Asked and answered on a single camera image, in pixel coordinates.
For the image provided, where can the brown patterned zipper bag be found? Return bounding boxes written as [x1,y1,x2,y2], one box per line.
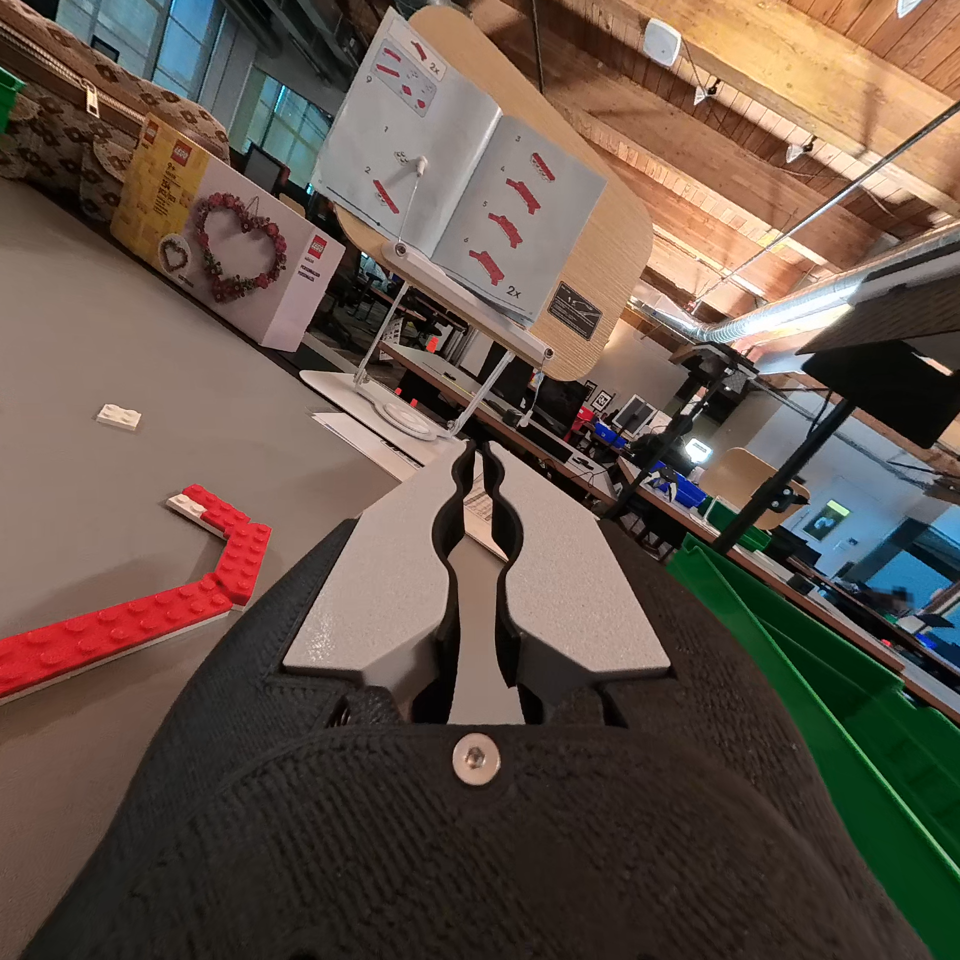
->
[0,15,232,226]

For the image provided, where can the black background tripod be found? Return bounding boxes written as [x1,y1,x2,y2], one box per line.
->
[666,343,760,455]

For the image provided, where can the large window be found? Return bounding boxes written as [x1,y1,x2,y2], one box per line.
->
[56,0,228,100]
[246,69,336,183]

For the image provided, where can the wall mounted screen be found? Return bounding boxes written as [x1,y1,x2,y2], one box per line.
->
[802,498,854,543]

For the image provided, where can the black tripod mounted device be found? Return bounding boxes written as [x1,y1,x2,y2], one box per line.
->
[712,247,960,558]

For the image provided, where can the red lego plate assembly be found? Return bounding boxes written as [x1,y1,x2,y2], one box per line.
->
[0,483,273,706]

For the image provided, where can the large green plastic bin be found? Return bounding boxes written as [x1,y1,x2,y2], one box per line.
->
[666,534,960,960]

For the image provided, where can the white wireless access point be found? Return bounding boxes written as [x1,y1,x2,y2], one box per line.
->
[644,18,683,66]

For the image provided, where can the long background desk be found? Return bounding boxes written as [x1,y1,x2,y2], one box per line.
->
[615,457,960,726]
[378,341,625,505]

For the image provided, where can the black computer monitor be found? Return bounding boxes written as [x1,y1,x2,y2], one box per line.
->
[525,375,591,438]

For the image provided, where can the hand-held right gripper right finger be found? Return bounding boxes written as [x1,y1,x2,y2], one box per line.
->
[480,441,672,723]

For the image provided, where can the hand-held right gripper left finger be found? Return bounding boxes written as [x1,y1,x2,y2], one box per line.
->
[281,441,479,723]

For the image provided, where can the silver spiral ventilation duct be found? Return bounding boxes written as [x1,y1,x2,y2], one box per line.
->
[628,223,960,348]

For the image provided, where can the lego box with heart wreath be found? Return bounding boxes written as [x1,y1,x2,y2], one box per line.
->
[110,112,347,353]

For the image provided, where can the lego instruction booklet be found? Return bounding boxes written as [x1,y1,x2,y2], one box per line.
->
[309,7,609,328]

